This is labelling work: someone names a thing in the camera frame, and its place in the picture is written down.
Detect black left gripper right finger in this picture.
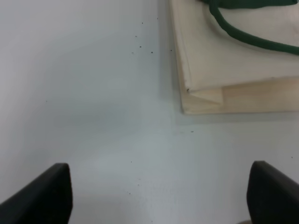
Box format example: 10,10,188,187
246,161,299,224

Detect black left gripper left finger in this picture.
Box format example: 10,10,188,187
0,163,73,224

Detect white linen bag green handles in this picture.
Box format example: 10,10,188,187
170,0,299,114

